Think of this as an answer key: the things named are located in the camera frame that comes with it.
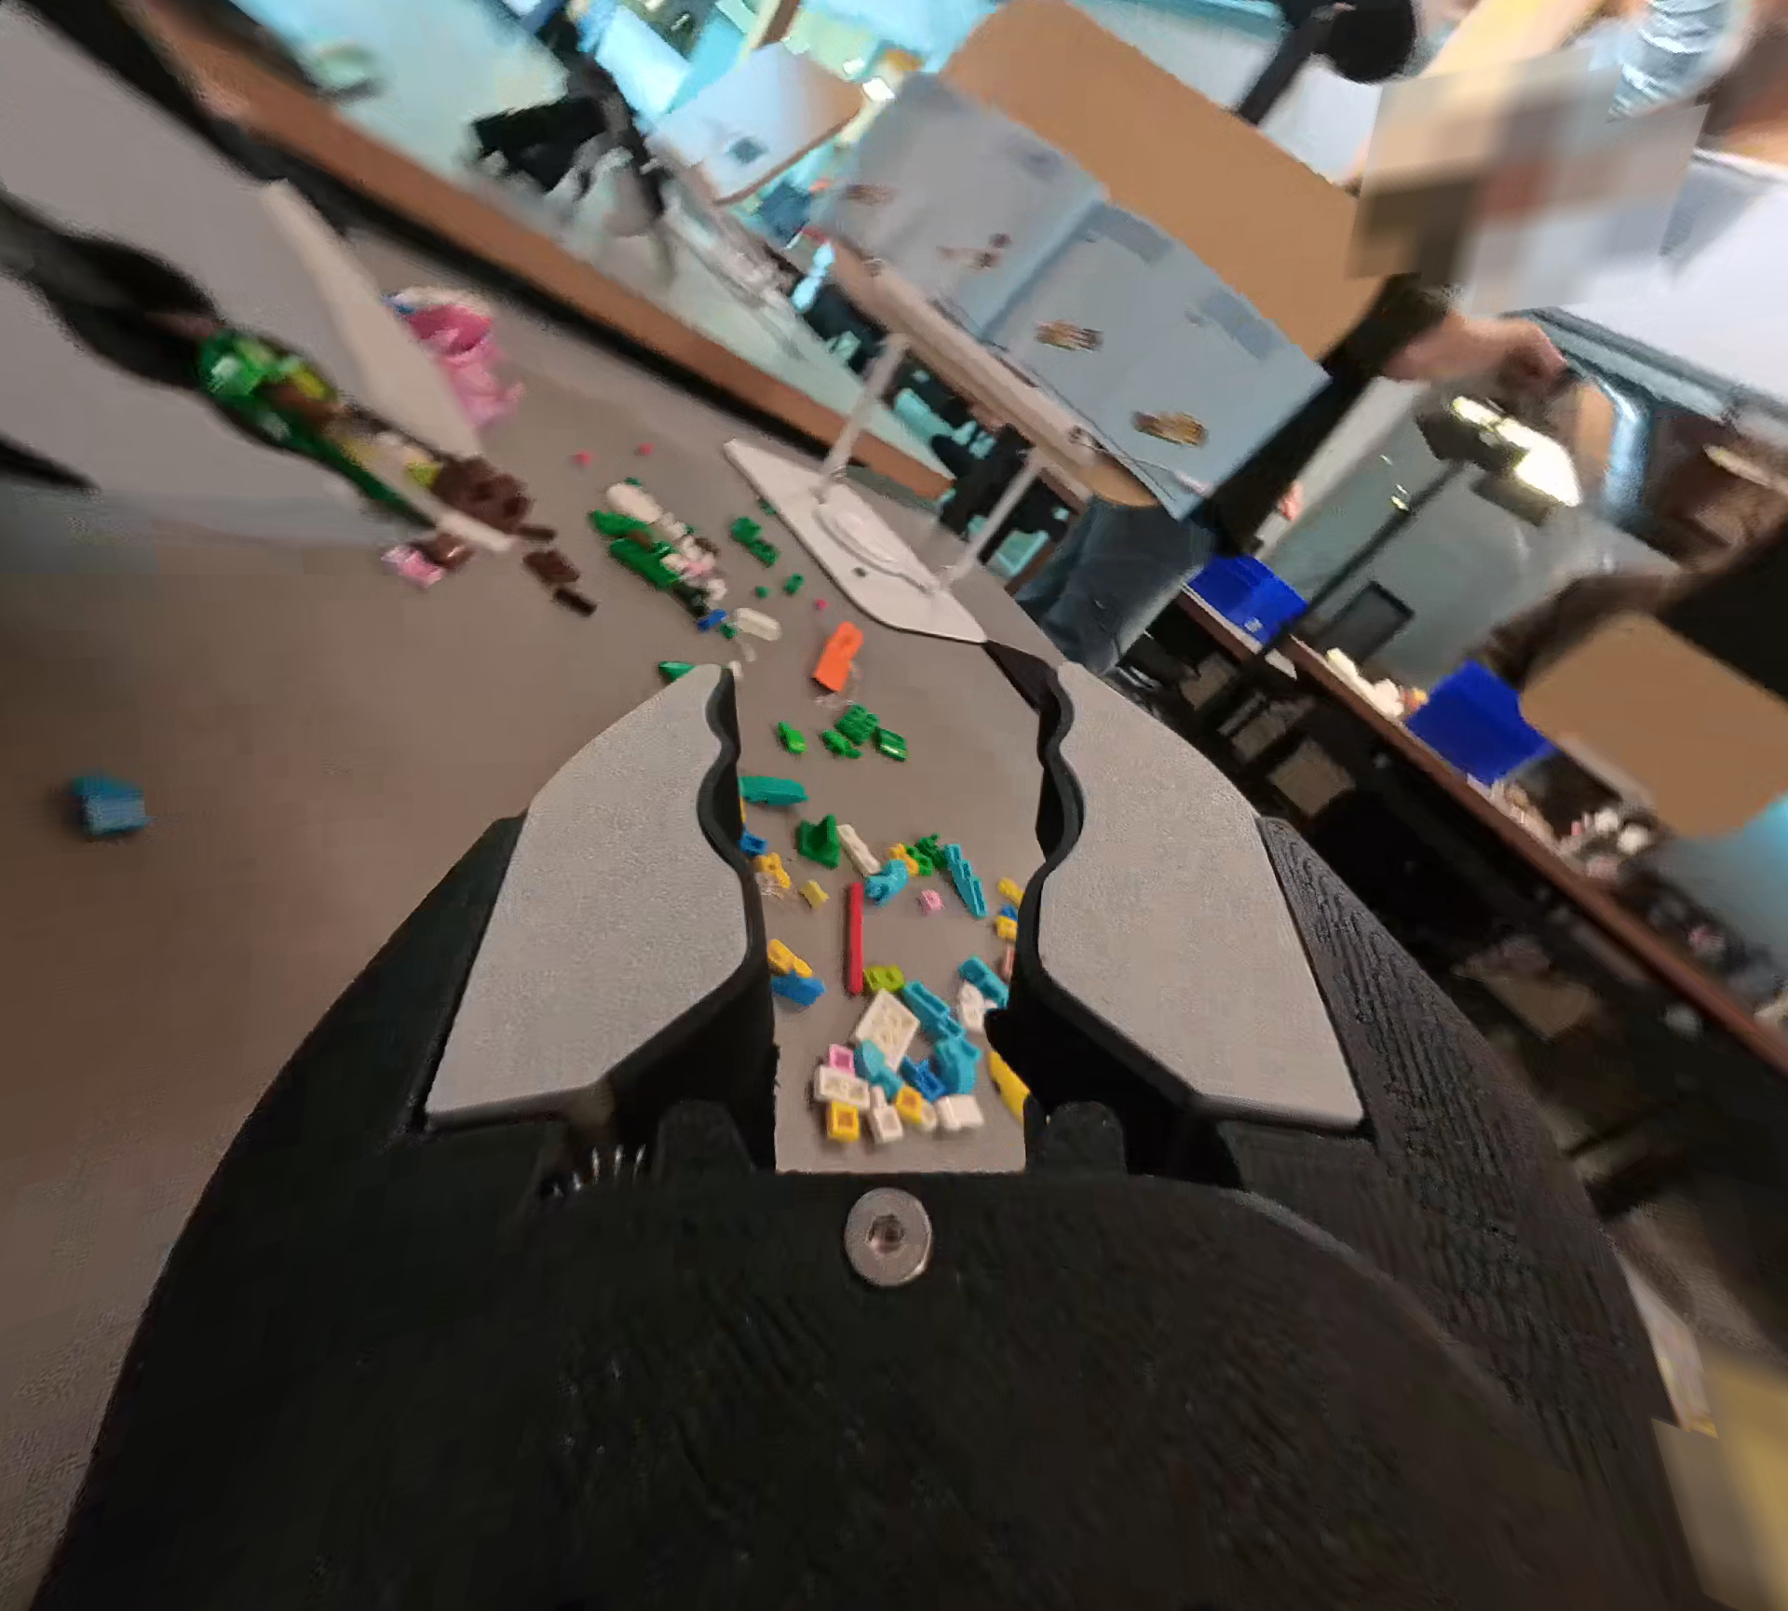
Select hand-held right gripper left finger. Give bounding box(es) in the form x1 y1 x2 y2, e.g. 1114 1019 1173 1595
425 661 779 1131

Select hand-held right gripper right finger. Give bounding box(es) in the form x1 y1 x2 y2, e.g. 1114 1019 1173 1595
985 638 1367 1135

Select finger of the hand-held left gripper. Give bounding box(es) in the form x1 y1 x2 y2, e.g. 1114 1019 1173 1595
0 342 425 549
0 0 489 461

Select green brick plate assembly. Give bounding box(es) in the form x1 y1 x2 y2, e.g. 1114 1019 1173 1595
193 329 536 539

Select grey desk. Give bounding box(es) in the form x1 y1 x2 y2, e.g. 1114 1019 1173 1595
0 0 1118 1611

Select pink brick assembly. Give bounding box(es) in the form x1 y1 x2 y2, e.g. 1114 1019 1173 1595
390 287 526 427

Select black chair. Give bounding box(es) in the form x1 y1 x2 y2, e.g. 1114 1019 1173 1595
470 58 676 231

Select scattered colourful toy bricks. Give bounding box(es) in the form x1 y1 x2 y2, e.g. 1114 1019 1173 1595
580 437 1042 1148

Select blue storage bin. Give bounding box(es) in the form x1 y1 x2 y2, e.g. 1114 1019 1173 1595
1407 659 1556 793
1186 552 1312 643

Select long wooden workbench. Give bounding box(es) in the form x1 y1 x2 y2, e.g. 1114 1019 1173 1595
1178 583 1788 1077

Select white table with wooden edge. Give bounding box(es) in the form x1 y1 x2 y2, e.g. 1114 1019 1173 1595
654 41 870 207

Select shiny metal pipe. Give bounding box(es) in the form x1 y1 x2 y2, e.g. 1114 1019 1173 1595
1538 311 1788 557

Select brown backing board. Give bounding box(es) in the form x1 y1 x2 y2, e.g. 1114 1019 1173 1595
943 0 1417 509

